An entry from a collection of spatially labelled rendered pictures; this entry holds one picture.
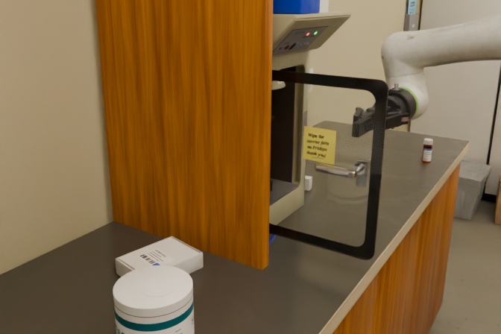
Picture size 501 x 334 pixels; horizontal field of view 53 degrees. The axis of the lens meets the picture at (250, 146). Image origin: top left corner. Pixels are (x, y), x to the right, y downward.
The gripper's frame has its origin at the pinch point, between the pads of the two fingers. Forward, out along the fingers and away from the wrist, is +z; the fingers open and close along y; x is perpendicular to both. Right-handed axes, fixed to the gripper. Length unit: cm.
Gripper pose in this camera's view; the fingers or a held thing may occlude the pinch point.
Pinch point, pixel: (361, 126)
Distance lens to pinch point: 110.9
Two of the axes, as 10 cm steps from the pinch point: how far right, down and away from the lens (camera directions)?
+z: -5.4, 2.4, -8.1
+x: 0.0, 9.6, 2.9
